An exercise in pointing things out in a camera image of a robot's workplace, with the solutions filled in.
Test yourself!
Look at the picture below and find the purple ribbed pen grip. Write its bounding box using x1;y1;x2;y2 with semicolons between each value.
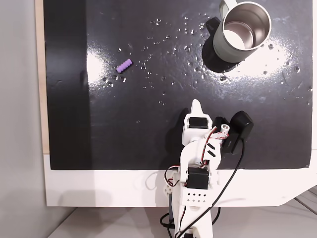
115;59;133;73

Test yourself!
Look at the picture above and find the black webcam box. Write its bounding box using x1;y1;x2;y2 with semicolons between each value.
223;111;255;155

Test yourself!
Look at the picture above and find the black rubber mat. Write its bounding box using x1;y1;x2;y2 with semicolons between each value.
43;0;314;172

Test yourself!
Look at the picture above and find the pale green steel mug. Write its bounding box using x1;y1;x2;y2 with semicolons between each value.
212;0;272;62

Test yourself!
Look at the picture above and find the black camera clamp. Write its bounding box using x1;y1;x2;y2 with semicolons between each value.
213;116;232;133

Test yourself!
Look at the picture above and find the black camera cable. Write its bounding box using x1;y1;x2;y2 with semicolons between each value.
159;138;246;238

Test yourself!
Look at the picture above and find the red white black servo wire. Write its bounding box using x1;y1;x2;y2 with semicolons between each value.
163;165;180;187

